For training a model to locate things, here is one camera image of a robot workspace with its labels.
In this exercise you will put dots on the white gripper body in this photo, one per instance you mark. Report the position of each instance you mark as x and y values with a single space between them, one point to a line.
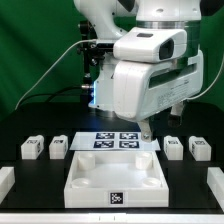
141 89

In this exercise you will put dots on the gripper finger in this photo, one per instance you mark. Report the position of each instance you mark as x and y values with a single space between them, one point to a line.
146 133
175 116

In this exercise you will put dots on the white square table top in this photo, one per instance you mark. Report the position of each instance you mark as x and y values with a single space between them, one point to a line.
115 179

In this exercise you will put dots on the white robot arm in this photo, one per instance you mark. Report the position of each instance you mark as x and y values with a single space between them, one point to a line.
112 19

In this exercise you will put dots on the apriltag marker sheet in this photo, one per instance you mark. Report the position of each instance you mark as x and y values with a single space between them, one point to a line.
106 141

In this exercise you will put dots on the white obstacle block right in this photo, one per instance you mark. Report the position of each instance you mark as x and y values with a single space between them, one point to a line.
215 180

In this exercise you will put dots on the white obstacle block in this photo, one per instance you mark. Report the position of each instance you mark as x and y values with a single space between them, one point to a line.
7 180
215 180

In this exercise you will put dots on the white obstacle block left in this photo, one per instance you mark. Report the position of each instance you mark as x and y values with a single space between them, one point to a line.
7 180

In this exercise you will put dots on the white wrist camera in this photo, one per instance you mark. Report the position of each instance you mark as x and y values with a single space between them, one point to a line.
151 45

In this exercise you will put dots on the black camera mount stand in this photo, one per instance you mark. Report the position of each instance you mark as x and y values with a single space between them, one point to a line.
87 50

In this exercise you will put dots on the white table front rail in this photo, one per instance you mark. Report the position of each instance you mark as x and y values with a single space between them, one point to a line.
10 218

